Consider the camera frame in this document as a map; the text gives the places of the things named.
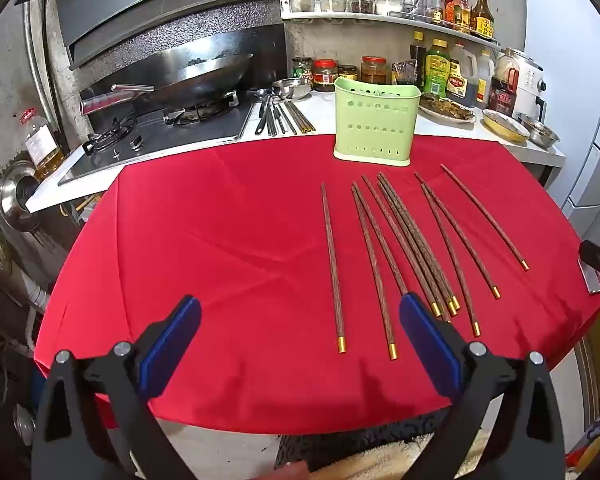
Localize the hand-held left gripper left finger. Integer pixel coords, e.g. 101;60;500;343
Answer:
30;295;203;480

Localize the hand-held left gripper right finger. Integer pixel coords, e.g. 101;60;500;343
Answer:
399;293;567;480

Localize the group of wooden chopsticks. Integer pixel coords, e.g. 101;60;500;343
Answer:
320;163;531;362

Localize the green plastic utensil holder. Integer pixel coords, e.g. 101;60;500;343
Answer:
333;77;423;167

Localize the silver metal strip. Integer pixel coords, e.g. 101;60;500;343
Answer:
582;258;600;295

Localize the red tablecloth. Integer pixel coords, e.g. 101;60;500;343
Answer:
32;132;600;436

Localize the dark patterned cloth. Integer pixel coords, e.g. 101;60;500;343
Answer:
274;409;437;472

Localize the beige knit clothing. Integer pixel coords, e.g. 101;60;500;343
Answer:
305;429;482;480

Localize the steel bowl with food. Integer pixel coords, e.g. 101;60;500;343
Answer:
517;113;561;150

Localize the white drain pipe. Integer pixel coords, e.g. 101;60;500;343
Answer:
9;259;52;358

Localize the white refrigerator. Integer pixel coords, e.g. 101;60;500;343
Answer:
522;0;600;262

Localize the yellow bowl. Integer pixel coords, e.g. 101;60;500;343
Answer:
481;108;531;142

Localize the white kitchen appliance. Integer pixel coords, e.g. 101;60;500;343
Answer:
500;47;549;124

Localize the white jug yellow label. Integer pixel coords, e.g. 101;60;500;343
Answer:
475;48;496;106

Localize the white plate of food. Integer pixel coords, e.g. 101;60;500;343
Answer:
418;92;477;125

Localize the black gas stove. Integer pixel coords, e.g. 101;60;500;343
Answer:
57;91;257;187

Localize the steel pot lid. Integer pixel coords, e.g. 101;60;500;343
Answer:
0;160;44;232

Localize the large dark vinegar jug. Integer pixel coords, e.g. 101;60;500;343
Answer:
447;42;479;108

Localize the red cap cooking oil bottle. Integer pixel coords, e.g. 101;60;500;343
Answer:
21;108;64;182

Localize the green bottle yellow cap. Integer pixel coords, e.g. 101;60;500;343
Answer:
423;37;451;99

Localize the tall dark bottle yellow label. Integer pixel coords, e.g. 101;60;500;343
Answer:
469;0;496;41

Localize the dark bottle yellow cap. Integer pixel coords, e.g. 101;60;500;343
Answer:
409;30;428;89

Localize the bag of dark spices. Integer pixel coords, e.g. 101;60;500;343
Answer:
391;61;417;86

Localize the steel spoon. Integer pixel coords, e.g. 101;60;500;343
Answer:
253;88;277;136

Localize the steel wok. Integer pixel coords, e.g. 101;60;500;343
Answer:
79;52;255;117

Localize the small yellow oil bottle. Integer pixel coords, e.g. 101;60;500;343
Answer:
452;0;473;29

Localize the small steel bowl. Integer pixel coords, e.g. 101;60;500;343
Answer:
272;78;312;101

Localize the red lid orange sauce jar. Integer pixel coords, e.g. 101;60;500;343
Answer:
360;55;389;85

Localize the red lid chili jar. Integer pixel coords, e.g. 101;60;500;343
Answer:
311;58;339;93

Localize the black range hood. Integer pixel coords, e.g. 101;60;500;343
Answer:
15;0;287;72

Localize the soy sauce bottle red handle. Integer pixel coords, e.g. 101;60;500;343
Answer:
487;52;521;119

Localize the white wall shelf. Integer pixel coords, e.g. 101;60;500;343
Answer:
282;9;502;52

